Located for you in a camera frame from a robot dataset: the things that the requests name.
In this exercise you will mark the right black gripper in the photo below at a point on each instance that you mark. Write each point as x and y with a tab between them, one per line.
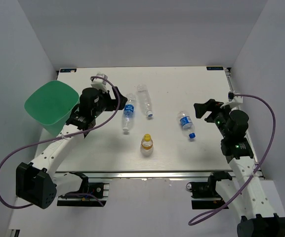
200	109

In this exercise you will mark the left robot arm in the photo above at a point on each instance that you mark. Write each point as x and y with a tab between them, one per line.
36	182

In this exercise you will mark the blue label bottle white cap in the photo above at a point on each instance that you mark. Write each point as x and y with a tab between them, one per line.
128	113

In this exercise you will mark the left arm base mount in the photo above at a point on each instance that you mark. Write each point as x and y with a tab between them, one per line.
75	189

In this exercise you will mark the blue table sticker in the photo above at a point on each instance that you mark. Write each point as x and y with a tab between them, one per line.
67	70
214	68

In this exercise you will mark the right blue table sticker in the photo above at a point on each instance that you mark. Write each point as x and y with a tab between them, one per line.
214	68

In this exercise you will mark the aluminium table frame rail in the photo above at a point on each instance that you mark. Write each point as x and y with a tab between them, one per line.
109	152

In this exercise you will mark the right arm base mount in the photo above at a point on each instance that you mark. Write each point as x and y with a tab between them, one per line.
204	195

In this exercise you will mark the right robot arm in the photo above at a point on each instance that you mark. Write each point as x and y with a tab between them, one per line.
249	203

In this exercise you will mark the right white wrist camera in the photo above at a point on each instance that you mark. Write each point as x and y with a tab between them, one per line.
234	100

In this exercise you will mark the left blue table sticker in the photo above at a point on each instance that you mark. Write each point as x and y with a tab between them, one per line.
67	70

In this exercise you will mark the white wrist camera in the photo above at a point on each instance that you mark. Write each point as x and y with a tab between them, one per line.
98	83
234	100

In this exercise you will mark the clear bottle without label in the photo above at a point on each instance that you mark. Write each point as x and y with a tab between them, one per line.
144	100

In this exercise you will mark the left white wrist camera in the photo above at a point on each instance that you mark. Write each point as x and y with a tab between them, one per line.
98	83

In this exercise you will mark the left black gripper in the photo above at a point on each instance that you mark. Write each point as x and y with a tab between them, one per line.
113	103

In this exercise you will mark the yellow cap small bottle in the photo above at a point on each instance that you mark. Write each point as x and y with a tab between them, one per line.
147	145

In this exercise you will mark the green plastic bin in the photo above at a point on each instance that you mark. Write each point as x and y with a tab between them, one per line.
51	105

